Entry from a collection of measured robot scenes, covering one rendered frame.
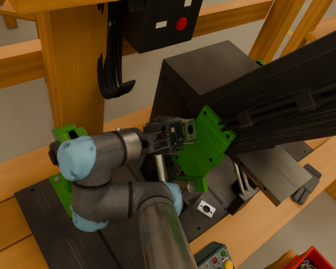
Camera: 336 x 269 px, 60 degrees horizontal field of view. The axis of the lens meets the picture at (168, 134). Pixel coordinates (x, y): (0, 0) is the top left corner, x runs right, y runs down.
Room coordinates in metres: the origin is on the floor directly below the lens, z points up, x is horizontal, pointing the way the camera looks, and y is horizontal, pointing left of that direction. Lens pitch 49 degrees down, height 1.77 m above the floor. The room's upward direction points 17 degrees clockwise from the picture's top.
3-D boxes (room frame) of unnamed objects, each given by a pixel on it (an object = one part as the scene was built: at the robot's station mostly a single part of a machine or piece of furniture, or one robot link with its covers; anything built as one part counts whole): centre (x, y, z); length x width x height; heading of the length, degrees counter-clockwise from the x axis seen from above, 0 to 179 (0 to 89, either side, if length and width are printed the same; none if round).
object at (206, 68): (0.80, -0.08, 1.07); 0.30 x 0.18 x 0.34; 140
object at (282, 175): (0.63, -0.24, 1.11); 0.39 x 0.16 x 0.03; 50
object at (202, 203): (0.48, -0.20, 0.90); 0.06 x 0.04 x 0.01; 72
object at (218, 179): (0.63, -0.12, 0.89); 1.10 x 0.42 x 0.02; 140
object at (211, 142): (0.53, -0.12, 1.17); 0.13 x 0.12 x 0.20; 140
